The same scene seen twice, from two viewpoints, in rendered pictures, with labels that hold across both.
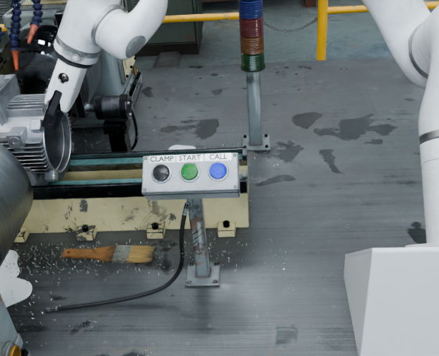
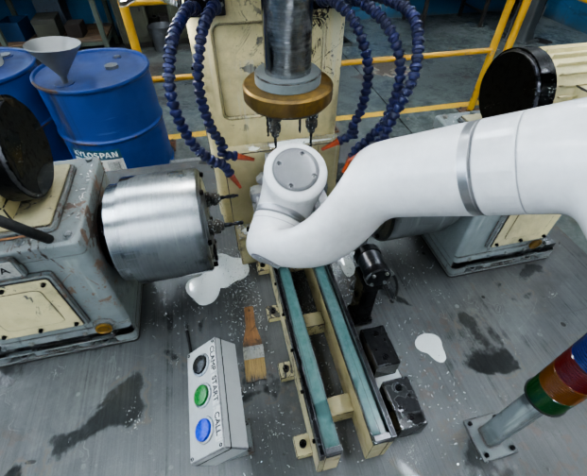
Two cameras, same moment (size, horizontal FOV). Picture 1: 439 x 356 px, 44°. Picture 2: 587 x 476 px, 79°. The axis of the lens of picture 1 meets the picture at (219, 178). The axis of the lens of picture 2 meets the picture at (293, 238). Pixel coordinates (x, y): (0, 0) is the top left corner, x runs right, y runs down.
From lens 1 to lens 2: 0.89 m
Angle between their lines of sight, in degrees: 54
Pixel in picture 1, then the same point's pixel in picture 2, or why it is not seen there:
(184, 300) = not seen: hidden behind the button
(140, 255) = (252, 369)
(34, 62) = not seen: hidden behind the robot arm
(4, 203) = (156, 257)
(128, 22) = (259, 236)
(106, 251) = (252, 338)
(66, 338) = (160, 349)
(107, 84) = (458, 236)
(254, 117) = (499, 424)
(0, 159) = (183, 230)
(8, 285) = (212, 286)
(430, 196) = not seen: outside the picture
